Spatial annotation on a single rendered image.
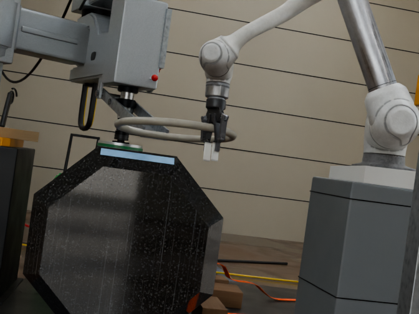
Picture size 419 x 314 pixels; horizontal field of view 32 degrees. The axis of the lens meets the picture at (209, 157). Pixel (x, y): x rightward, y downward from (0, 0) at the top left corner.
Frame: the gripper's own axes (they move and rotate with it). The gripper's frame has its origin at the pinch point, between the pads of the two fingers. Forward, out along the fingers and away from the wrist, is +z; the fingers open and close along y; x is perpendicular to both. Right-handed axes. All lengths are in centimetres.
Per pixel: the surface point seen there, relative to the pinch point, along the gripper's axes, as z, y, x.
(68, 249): 42, 50, 26
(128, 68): -42, 74, -9
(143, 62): -46, 72, -15
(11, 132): -9, 130, 19
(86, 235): 36, 47, 21
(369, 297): 46, -52, -33
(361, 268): 37, -51, -29
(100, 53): -53, 104, -11
